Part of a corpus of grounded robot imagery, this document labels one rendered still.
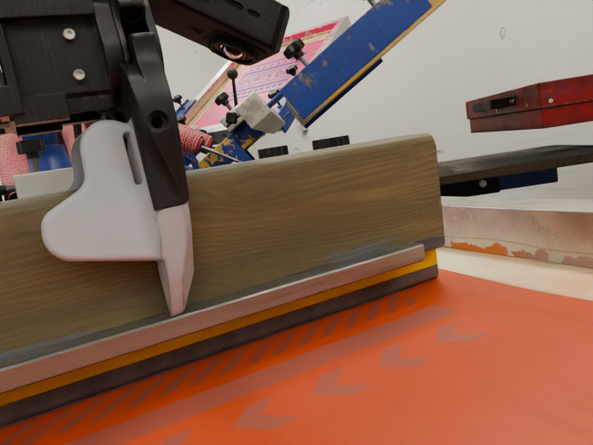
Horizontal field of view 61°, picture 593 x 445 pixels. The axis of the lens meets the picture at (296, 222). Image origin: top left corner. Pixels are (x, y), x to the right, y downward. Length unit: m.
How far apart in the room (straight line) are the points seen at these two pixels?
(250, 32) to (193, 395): 0.18
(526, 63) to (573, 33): 0.23
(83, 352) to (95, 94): 0.11
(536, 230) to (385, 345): 0.16
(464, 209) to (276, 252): 0.19
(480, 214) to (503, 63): 2.24
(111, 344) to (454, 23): 2.70
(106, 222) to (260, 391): 0.10
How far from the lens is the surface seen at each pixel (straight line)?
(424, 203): 0.33
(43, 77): 0.23
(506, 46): 2.62
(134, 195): 0.23
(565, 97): 1.13
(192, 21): 0.27
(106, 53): 0.23
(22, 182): 0.83
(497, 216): 0.40
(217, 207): 0.26
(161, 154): 0.22
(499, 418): 0.20
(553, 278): 0.35
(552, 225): 0.37
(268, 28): 0.27
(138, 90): 0.21
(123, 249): 0.23
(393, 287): 0.33
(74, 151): 0.28
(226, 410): 0.23
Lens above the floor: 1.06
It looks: 9 degrees down
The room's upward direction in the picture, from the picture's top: 9 degrees counter-clockwise
